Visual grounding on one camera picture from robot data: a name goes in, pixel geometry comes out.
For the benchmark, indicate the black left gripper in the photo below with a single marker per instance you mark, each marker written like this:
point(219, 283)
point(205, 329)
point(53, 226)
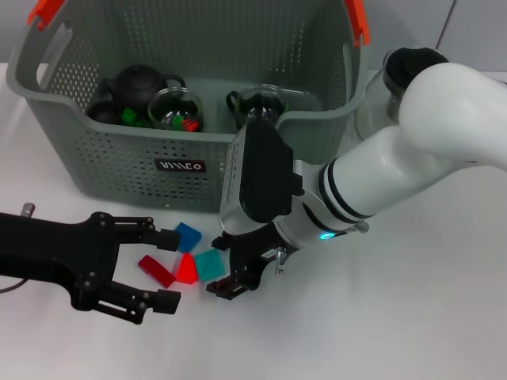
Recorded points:
point(59, 253)

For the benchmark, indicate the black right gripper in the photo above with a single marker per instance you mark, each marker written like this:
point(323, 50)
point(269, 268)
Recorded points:
point(253, 249)

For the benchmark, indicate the dark red toy brick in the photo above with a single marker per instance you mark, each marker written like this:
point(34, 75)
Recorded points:
point(156, 271)

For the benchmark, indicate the teal square toy tile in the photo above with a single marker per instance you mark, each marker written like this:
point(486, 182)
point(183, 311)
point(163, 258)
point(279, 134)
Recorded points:
point(210, 265)

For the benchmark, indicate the bright red slope brick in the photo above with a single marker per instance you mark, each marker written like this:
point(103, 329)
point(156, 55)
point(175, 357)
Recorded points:
point(187, 271)

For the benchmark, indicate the green toy brick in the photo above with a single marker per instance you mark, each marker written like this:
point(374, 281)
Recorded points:
point(178, 122)
point(130, 116)

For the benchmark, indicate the glass teacup black base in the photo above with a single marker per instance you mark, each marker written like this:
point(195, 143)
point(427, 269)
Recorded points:
point(257, 105)
point(166, 107)

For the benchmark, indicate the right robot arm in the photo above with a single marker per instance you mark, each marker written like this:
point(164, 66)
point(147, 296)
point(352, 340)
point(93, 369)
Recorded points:
point(396, 166)

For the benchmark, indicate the grey perforated storage bin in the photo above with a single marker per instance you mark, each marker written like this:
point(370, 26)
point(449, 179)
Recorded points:
point(119, 166)

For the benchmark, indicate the dark clay teacup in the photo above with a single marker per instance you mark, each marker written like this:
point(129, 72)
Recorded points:
point(104, 112)

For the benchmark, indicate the blue square toy tile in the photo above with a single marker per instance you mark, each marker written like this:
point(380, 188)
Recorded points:
point(190, 235)

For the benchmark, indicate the dark clay teapot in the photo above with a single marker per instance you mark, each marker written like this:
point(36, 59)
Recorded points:
point(136, 89)

